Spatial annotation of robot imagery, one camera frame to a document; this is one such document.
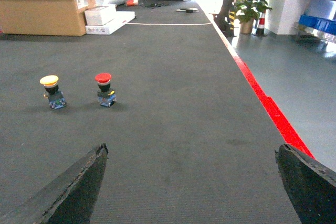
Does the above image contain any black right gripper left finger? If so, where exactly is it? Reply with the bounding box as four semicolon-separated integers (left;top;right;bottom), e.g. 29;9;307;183
1;143;109;223

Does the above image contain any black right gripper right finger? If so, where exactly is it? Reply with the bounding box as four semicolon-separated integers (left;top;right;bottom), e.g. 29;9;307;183
275;144;335;223

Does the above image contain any steel shelf rack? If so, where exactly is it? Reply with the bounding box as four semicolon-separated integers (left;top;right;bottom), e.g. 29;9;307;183
295;0;335;44

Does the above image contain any yellow mushroom push button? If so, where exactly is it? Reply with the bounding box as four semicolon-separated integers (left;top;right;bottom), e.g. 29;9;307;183
40;75;66;110

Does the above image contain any red mushroom push button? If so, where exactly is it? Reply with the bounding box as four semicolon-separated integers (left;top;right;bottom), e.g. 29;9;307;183
95;72;116;107

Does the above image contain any dark conveyor belt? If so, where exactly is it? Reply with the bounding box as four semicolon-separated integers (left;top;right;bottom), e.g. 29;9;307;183
1;2;300;223

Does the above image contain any red white traffic cone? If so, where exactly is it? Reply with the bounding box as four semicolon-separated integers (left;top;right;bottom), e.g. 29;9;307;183
253;11;267;37

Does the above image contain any white small box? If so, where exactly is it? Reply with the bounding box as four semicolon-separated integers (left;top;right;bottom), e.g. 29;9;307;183
85;4;117;26

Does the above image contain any white flat box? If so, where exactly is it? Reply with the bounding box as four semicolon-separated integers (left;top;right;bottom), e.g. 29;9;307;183
86;11;136;35

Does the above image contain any large cardboard box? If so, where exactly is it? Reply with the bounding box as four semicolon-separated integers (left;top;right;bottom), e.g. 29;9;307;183
1;0;96;36

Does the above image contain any red conveyor frame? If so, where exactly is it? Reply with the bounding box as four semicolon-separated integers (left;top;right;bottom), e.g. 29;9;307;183
196;0;315;159

